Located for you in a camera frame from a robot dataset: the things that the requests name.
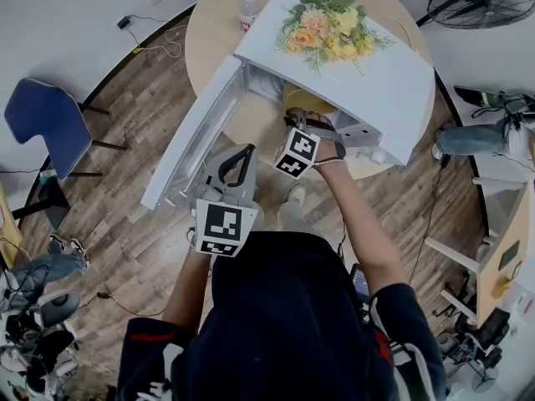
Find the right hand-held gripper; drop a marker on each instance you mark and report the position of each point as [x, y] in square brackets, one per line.
[297, 150]

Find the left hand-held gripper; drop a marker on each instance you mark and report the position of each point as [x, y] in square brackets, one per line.
[225, 224]

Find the yellow container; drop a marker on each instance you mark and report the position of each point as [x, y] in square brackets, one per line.
[305, 98]

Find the white microwave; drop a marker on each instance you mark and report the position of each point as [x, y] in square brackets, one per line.
[388, 94]

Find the person's right forearm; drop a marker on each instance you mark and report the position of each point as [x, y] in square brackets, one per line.
[359, 228]

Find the person's left forearm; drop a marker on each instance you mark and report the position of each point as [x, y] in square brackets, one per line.
[188, 286]

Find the person's leg and shoe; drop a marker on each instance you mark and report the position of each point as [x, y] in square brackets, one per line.
[292, 211]

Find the yellow flower bouquet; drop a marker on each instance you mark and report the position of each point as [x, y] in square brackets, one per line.
[330, 31]

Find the clear plastic bottle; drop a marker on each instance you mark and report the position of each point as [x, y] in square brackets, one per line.
[248, 13]

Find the person's dark shirt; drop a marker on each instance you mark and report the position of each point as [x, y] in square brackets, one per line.
[288, 316]

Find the black bag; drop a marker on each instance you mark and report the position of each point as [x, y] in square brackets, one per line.
[476, 96]

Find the black waist device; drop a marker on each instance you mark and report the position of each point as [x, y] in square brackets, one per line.
[360, 284]

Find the black power adapter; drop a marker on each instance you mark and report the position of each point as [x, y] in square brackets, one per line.
[123, 22]

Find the black stand base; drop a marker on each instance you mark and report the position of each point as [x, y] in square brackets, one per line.
[48, 207]

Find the blue chair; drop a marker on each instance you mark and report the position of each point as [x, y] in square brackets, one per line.
[46, 123]

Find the black floor fan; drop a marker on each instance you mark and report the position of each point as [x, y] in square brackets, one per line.
[480, 2]

